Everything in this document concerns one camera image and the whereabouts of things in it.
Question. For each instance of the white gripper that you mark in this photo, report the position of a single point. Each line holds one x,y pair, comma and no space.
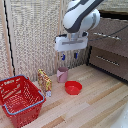
71,43

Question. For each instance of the red bowl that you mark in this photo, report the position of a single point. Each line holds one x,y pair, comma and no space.
73,87

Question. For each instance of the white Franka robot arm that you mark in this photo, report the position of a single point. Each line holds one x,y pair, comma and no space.
78,15

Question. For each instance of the red shopping basket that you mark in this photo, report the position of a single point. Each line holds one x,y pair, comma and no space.
20,100

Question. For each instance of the pink mug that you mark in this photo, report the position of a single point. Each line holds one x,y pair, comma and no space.
62,74

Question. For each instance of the colourful snack box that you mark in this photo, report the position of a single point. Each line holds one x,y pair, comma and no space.
44,81

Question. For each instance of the beige woven folding screen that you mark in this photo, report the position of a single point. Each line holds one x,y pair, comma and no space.
35,36

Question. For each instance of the dark brown drawer cabinet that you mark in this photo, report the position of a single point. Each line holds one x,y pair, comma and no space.
110,46

